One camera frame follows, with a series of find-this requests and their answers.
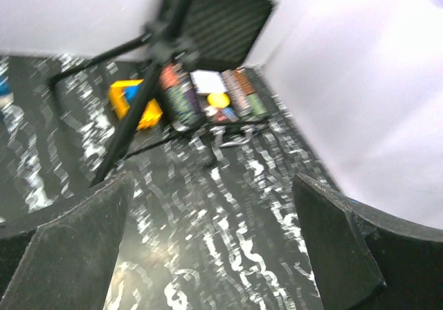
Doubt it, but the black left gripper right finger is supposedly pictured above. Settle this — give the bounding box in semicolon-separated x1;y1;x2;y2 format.
292;174;442;309

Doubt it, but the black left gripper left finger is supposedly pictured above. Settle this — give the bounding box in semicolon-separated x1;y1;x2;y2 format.
1;172;134;309

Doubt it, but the black tripod music stand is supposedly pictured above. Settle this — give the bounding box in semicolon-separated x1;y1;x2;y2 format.
50;0;205;188

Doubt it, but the yellow dealer chip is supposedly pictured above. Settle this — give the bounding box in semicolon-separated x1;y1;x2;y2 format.
207;93;230;109

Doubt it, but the black poker chip case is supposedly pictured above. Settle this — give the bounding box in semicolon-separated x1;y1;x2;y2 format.
159;0;275;136

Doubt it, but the playing card deck box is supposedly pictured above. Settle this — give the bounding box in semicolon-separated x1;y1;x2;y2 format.
190;70;227;95

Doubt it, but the yellow blue brick frame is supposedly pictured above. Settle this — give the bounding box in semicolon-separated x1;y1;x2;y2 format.
108;80;163;130

